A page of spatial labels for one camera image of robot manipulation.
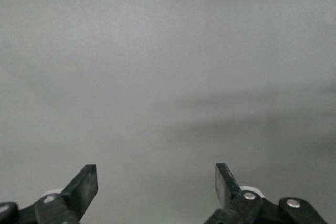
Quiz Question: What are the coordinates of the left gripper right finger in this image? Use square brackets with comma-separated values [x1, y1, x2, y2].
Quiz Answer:
[203, 163, 328, 224]

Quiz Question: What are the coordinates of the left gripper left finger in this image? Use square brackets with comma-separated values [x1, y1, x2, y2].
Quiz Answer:
[0, 164, 99, 224]

